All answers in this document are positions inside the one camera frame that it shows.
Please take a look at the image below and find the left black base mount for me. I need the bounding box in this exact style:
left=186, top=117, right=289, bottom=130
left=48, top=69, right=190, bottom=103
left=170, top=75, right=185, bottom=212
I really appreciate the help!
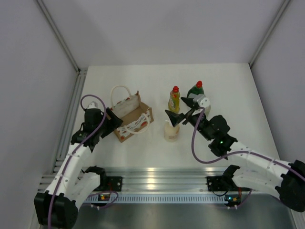
left=101, top=177, right=123, bottom=192

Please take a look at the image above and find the aluminium frame post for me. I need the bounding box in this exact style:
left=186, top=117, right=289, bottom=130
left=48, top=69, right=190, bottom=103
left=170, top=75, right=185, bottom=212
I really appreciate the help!
left=35, top=0, right=88, bottom=101
left=248, top=0, right=293, bottom=69

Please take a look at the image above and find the yellow bottle red cap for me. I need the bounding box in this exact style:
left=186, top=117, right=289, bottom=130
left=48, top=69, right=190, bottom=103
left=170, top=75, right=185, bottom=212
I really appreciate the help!
left=168, top=86, right=180, bottom=113

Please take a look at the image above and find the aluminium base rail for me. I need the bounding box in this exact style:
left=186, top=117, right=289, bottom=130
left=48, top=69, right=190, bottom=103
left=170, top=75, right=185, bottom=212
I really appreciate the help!
left=37, top=167, right=298, bottom=194

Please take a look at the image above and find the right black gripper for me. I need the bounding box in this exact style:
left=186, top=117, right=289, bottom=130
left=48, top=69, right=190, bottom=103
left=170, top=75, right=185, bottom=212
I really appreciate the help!
left=166, top=97, right=214, bottom=141

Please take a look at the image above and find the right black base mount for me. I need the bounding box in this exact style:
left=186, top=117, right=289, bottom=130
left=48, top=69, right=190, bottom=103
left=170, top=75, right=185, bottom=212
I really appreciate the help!
left=206, top=176, right=227, bottom=192

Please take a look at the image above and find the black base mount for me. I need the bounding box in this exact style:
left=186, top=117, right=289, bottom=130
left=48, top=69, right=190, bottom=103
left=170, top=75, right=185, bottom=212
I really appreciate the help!
left=206, top=176, right=227, bottom=192
left=101, top=177, right=123, bottom=192

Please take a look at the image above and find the cream bottle white pump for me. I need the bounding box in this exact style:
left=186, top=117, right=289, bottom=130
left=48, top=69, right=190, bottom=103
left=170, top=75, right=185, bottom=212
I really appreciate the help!
left=163, top=120, right=180, bottom=142

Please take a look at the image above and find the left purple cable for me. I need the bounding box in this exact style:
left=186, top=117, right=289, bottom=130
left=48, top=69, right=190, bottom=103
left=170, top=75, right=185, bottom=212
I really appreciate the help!
left=47, top=94, right=120, bottom=227

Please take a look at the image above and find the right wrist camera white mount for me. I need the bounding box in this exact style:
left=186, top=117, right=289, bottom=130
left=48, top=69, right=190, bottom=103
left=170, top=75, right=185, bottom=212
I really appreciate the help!
left=193, top=94, right=211, bottom=109

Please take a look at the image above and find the right aluminium frame post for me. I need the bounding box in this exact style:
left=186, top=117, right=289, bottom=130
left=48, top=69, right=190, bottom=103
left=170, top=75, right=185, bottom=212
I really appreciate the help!
left=248, top=0, right=293, bottom=69

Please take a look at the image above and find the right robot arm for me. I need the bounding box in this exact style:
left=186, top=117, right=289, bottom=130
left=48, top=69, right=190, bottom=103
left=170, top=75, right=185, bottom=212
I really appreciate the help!
left=165, top=95, right=305, bottom=212

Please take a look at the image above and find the dark green bottle red cap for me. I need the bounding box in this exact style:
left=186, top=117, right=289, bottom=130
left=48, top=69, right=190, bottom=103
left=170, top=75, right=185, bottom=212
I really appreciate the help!
left=187, top=81, right=204, bottom=98

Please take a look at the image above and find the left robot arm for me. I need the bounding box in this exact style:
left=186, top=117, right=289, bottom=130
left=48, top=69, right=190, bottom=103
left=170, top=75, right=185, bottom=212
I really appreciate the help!
left=34, top=104, right=122, bottom=229

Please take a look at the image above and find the white slotted cable duct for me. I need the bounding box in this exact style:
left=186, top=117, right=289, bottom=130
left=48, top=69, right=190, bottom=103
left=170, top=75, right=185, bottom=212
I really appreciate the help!
left=84, top=194, right=228, bottom=204

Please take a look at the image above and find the left aluminium frame post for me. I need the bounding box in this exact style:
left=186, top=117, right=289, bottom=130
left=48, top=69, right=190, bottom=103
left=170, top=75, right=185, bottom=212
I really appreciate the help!
left=35, top=0, right=88, bottom=101

